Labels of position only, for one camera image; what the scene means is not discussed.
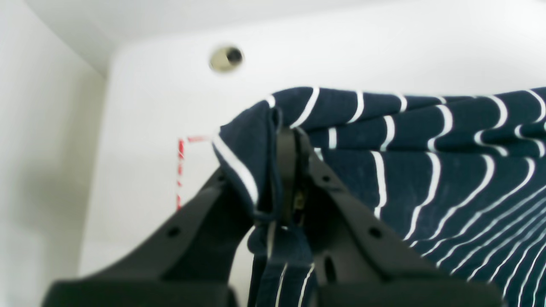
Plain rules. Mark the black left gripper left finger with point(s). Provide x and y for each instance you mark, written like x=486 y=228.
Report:
x=186 y=262

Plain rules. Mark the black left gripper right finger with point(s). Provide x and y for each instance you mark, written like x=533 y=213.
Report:
x=359 y=261

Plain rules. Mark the navy white striped t-shirt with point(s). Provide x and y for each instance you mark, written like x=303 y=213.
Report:
x=461 y=179

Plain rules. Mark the red tape rectangle marking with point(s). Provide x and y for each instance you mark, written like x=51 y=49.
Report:
x=194 y=153

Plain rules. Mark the right table cable grommet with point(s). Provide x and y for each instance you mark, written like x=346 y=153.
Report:
x=226 y=59

